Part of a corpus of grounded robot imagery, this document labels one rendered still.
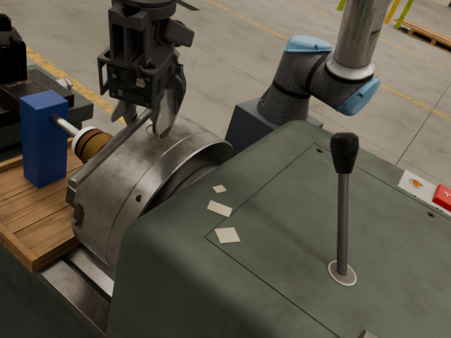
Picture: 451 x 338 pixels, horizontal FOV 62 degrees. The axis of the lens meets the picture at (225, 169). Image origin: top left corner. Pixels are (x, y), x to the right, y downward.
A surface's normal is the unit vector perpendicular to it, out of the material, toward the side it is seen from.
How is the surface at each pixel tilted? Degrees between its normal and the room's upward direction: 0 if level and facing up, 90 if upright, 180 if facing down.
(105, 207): 68
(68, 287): 0
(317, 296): 0
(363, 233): 0
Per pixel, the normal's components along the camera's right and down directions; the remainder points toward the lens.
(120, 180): -0.25, -0.21
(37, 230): 0.27, -0.77
